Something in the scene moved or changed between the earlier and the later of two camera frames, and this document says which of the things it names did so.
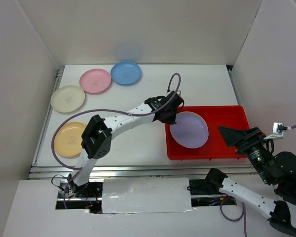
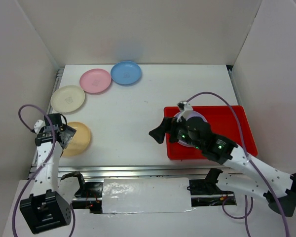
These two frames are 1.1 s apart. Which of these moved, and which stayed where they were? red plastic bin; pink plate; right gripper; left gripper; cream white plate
Moved: right gripper; left gripper
Stayed: cream white plate; red plastic bin; pink plate
